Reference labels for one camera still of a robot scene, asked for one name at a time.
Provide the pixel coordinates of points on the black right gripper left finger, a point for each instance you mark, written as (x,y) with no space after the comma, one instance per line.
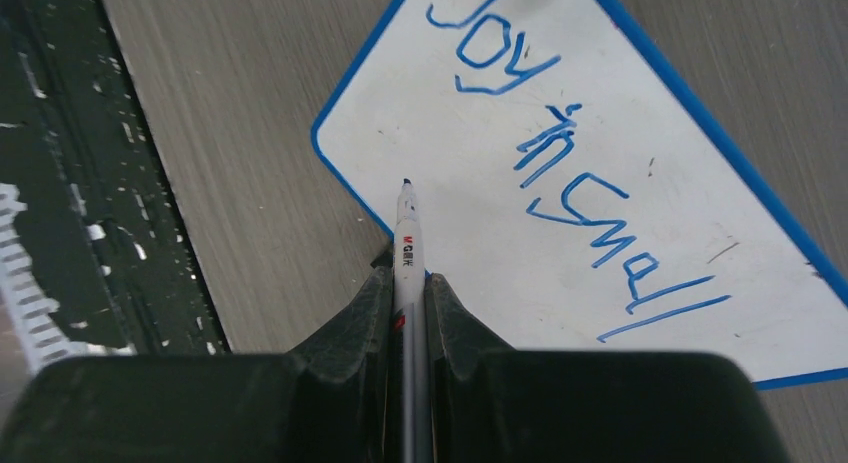
(322,401)

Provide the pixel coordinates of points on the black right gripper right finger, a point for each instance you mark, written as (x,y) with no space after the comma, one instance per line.
(495,403)

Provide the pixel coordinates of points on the white marker pen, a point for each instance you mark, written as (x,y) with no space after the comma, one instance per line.
(409,325)

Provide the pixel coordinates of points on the blue framed whiteboard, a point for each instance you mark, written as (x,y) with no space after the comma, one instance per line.
(575,192)

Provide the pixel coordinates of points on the slotted aluminium cable duct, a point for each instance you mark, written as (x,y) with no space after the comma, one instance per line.
(29,308)

